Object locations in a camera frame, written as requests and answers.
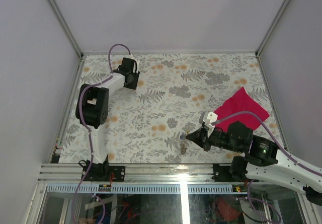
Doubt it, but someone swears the pink cloth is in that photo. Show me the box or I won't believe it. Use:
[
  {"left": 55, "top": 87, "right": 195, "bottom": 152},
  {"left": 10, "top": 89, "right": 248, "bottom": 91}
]
[{"left": 214, "top": 87, "right": 269, "bottom": 132}]

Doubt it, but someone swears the silver keyring bunch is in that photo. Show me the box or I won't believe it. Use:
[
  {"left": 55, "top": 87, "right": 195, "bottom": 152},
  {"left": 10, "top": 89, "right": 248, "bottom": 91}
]
[{"left": 180, "top": 138, "right": 188, "bottom": 155}]

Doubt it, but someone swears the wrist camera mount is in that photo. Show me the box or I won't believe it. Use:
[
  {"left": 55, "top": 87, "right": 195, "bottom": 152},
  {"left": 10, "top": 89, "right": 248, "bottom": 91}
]
[
  {"left": 128, "top": 54, "right": 140, "bottom": 73},
  {"left": 199, "top": 111, "right": 218, "bottom": 136}
]

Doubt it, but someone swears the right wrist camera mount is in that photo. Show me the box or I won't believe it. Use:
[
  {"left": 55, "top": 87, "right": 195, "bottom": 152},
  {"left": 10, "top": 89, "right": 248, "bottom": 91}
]
[{"left": 199, "top": 111, "right": 218, "bottom": 136}]

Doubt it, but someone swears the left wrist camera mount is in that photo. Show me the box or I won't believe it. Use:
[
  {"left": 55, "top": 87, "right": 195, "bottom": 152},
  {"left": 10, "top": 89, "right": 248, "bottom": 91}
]
[{"left": 128, "top": 54, "right": 140, "bottom": 73}]

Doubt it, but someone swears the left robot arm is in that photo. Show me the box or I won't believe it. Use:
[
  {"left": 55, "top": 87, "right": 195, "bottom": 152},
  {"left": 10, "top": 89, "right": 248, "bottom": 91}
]
[{"left": 75, "top": 55, "right": 140, "bottom": 184}]

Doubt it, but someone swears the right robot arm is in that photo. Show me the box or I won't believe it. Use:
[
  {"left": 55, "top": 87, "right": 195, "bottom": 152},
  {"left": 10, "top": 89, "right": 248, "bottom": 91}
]
[{"left": 186, "top": 121, "right": 321, "bottom": 205}]

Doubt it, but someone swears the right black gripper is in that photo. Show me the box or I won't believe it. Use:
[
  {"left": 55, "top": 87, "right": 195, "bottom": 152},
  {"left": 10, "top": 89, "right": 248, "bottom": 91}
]
[{"left": 185, "top": 124, "right": 243, "bottom": 153}]

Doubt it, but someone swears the aluminium front rail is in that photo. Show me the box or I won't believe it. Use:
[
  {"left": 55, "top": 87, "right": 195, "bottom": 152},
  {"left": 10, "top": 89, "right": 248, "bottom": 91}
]
[{"left": 37, "top": 164, "right": 215, "bottom": 184}]

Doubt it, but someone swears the slotted cable duct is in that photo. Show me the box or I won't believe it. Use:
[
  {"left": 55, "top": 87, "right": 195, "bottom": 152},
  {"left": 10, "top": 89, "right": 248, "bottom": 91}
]
[{"left": 47, "top": 183, "right": 234, "bottom": 194}]

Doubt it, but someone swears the floral table mat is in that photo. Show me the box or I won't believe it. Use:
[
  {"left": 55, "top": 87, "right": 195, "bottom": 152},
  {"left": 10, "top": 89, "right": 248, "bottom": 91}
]
[{"left": 51, "top": 54, "right": 292, "bottom": 164}]

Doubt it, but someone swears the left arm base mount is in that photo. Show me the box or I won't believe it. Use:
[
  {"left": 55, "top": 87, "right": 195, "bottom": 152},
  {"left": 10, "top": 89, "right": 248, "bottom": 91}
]
[{"left": 98, "top": 166, "right": 126, "bottom": 183}]

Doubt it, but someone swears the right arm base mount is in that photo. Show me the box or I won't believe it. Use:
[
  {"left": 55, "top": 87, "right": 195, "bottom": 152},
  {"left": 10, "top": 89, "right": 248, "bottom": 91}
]
[{"left": 212, "top": 164, "right": 247, "bottom": 182}]

